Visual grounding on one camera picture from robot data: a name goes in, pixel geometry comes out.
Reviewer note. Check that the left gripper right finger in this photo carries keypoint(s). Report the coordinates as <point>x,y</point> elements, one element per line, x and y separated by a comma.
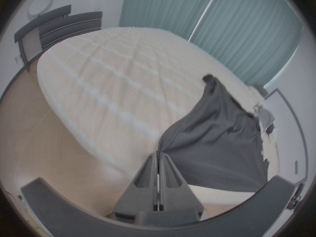
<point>177,199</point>

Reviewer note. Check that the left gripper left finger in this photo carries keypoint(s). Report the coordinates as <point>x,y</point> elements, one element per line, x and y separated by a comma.
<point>138,199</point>

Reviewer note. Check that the black T-shirt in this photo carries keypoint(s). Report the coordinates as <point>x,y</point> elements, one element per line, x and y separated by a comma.
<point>217,144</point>

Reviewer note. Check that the bed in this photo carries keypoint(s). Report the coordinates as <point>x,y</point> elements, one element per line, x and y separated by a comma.
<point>111,83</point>

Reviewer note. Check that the pile of clothes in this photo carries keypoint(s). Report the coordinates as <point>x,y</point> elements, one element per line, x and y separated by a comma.
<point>266,118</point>

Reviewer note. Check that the white printed pillow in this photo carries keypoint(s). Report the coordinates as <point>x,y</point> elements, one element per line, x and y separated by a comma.
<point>254,96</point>

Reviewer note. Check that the grey bedside table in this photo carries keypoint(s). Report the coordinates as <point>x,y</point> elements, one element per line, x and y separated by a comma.
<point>262,90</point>

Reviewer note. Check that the blue-green curtain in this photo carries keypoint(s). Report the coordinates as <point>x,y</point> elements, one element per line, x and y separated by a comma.
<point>246,33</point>
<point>160,6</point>

